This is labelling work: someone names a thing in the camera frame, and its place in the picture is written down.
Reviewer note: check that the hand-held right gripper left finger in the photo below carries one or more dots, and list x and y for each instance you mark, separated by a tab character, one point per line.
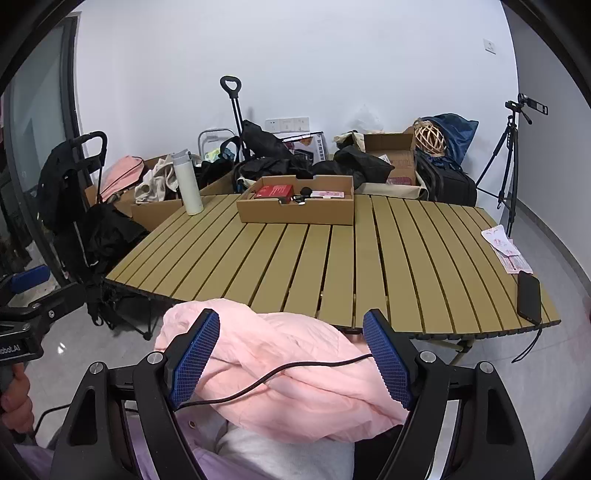
194	364

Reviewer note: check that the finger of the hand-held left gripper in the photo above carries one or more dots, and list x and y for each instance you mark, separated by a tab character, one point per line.
28	279
60	300

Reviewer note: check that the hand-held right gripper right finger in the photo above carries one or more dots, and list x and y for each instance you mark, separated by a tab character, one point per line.
388	360

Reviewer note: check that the shallow cardboard tray box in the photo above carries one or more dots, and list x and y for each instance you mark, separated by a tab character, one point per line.
295	214

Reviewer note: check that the pink white printed packet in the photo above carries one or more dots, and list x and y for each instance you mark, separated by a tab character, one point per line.
328	194
508	249
516	264
496	235

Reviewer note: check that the person's left hand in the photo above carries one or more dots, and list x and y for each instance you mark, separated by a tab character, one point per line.
18	406

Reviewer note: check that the lavender garment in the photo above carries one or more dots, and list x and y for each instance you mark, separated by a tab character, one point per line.
203	443

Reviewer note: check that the pink down jacket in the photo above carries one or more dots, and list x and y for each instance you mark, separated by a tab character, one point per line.
286	332

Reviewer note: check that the black folding cart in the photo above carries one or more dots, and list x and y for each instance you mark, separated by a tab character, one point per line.
69	184

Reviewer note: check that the large cardboard box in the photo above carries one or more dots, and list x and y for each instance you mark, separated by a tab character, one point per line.
157	214

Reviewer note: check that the white cloth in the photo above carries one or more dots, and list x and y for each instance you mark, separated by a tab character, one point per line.
286	457

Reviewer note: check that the pink bag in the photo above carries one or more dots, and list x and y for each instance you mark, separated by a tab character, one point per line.
122	173

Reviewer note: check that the beige clothing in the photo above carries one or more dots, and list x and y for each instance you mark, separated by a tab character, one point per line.
154	182

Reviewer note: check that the black smartphone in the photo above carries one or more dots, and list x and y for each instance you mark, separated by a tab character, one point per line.
528	297

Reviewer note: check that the dark framed glass door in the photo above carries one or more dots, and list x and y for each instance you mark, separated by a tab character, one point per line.
41	115

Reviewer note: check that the beige canvas bag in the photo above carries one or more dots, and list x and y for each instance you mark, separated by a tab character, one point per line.
392	190

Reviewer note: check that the white thermos bottle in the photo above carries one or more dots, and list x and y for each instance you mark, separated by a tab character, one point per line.
189	184

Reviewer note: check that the black suitcase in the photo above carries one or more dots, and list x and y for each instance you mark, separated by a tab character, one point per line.
448	184

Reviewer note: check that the black small device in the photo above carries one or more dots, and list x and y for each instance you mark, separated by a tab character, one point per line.
302	191

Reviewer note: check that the red flat box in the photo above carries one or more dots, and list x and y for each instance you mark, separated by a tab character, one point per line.
274	191

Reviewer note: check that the open cardboard box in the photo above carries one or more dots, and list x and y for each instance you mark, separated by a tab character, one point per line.
397	161

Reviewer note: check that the white metal rack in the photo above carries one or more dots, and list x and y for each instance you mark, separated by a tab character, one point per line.
202	138

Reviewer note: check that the printed appliance box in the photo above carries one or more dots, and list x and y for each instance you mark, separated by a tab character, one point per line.
318	147

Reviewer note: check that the wicker ball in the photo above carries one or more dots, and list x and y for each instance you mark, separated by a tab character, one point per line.
429	137

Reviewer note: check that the black tripod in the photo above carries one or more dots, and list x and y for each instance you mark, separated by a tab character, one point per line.
501	161

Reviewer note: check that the black cloth pile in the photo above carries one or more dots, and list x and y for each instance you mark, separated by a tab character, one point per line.
263	138

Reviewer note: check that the dark blue bag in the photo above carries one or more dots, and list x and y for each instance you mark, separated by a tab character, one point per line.
461	134

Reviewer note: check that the white plastic bag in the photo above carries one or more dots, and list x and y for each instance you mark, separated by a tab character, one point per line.
368	119

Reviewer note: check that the white wall socket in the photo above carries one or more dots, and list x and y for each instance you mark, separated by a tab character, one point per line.
302	122
287	124
271	125

